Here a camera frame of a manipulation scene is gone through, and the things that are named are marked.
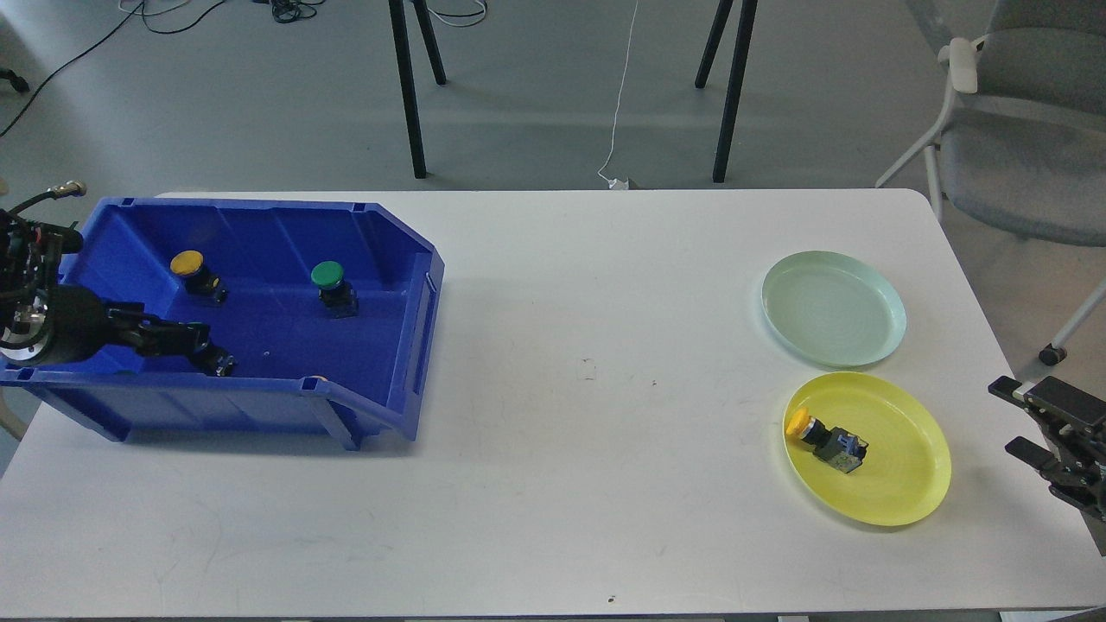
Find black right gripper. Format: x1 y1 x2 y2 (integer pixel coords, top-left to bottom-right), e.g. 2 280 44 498
988 377 1105 523

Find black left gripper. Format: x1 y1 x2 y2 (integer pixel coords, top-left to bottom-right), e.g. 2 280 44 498
3 286 213 367

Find yellow push button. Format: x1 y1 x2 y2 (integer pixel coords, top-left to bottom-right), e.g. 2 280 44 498
785 407 868 475
169 251 229 305

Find green push button front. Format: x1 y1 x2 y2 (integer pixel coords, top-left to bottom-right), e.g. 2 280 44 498
190 342 237 379

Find green push button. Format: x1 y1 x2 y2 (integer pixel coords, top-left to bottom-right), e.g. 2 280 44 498
190 342 237 379
309 260 359 319

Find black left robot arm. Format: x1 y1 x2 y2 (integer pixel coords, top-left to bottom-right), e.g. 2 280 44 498
1 180 236 377

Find yellow push button in corner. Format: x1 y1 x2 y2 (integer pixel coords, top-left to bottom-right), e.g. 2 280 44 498
169 251 229 305

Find yellow plate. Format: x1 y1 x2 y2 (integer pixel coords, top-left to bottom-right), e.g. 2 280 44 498
779 371 952 527

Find green push button back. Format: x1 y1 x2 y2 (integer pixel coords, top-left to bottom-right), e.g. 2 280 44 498
309 260 359 319

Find light green plate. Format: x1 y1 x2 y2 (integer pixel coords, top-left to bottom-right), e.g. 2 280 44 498
760 251 907 369

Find blue plastic bin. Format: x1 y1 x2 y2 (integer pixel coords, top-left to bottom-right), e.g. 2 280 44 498
3 198 445 450

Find grey office chair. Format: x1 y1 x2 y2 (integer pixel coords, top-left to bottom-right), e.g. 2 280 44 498
874 0 1106 367

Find black tripod left legs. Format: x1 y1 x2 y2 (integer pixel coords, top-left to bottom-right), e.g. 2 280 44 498
387 0 450 180

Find black tripod legs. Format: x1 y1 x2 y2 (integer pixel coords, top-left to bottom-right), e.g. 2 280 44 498
387 0 450 180
693 1 759 184

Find black tripod right legs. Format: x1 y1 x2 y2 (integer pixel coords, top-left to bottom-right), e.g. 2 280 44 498
693 1 759 184

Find black cables on floor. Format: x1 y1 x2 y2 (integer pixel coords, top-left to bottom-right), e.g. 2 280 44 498
0 0 328 139

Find white cable on floor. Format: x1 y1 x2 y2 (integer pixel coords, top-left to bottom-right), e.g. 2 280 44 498
598 0 641 191

